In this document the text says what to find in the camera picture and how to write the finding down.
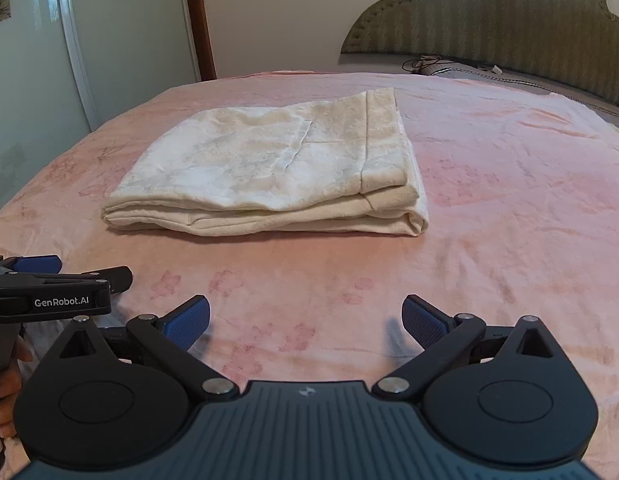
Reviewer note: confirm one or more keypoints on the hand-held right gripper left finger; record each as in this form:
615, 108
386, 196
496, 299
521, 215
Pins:
185, 321

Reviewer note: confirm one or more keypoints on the olive padded headboard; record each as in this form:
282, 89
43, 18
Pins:
484, 15

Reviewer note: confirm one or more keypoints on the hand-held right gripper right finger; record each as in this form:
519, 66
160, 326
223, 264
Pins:
425, 321

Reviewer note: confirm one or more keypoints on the pink floral blanket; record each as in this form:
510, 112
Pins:
489, 220

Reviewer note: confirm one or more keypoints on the cream pants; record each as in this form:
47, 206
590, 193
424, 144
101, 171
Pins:
289, 160

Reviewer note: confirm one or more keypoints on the person's left hand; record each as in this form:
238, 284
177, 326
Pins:
4, 395

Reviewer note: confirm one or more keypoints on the glossy white wardrobe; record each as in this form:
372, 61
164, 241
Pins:
114, 45

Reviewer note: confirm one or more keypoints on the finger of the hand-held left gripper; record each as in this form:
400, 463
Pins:
37, 263
112, 278

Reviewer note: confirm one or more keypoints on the brown wooden door frame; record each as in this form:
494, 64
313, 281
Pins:
199, 20

